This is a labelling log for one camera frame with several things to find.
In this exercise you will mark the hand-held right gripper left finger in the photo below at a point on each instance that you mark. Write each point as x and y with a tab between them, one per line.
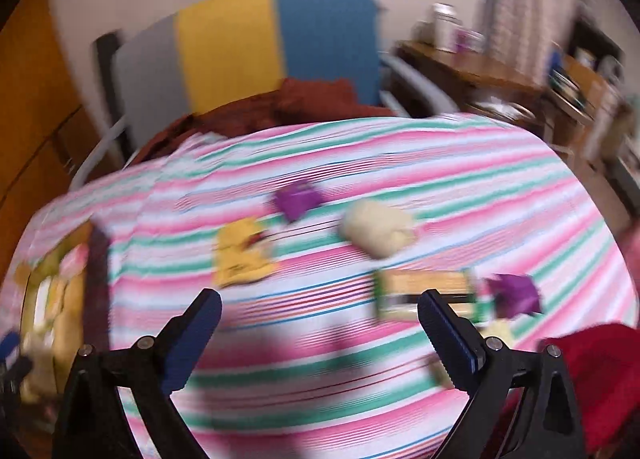
187	344

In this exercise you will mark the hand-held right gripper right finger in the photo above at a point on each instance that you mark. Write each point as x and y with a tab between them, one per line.
447	341

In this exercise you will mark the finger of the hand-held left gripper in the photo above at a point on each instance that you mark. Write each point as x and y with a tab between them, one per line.
15	373
9	345

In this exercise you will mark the gold tray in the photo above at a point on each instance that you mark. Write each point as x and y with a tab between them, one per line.
65	329

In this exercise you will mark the green printed box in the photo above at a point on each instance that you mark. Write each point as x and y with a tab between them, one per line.
400	289

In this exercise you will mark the purple snack packet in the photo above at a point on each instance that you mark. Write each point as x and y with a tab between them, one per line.
295	199
515	294

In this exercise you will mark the yellow patterned packet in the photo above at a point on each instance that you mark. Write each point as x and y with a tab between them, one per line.
240	254

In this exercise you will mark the white bun packet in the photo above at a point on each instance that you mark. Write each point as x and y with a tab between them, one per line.
377	231

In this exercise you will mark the red cloth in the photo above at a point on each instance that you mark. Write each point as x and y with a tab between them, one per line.
600	379

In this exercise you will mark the striped pink green tablecloth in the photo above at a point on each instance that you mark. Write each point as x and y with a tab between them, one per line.
450	179

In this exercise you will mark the wooden wardrobe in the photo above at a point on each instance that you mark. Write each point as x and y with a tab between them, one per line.
30	104

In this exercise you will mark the wooden side desk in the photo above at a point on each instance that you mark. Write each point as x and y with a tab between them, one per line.
465	71

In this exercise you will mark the dark red jacket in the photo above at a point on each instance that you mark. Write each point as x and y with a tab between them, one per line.
310	99

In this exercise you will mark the black rolled mat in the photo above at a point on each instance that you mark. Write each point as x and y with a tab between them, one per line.
105	69

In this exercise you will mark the cluttered wooden shelf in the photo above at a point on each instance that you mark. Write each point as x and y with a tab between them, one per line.
590	84

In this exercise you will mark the grey yellow blue chair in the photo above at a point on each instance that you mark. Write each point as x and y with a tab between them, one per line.
225	49

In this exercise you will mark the purple box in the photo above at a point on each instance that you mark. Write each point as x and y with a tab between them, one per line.
467	40

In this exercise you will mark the white box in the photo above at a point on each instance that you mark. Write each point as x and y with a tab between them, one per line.
445	26

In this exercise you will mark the patterned beige curtain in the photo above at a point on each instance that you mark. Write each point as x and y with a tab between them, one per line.
525	4

